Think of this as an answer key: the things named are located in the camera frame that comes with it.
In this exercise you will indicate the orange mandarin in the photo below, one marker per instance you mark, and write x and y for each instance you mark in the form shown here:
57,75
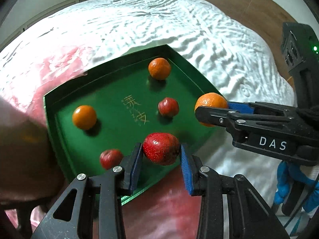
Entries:
84,117
211,100
159,68

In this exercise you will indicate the black and brown juicer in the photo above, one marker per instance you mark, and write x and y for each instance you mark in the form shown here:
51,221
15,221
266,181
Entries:
25,154

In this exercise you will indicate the wooden headboard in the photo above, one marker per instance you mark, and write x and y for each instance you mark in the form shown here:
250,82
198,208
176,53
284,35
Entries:
236,2

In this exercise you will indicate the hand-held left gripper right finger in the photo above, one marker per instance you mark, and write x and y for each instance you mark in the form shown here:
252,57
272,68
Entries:
187,169

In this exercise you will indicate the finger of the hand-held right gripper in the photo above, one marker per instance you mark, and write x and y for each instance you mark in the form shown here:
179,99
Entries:
240,107
214,115

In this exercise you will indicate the pink plastic sheet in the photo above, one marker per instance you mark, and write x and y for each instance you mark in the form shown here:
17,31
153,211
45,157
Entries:
62,62

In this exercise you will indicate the green cardboard tray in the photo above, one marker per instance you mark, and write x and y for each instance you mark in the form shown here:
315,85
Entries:
112,97

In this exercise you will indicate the small red fruit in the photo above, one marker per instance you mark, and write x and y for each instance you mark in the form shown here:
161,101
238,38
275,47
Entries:
168,107
161,149
111,158

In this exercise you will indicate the white bed sheet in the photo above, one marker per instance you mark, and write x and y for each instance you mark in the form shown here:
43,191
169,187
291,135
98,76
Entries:
174,25

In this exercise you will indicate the person's right hand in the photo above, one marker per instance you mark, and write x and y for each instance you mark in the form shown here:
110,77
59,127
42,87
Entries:
284,179

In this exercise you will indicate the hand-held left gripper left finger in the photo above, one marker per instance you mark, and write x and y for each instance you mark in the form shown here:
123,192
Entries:
136,164

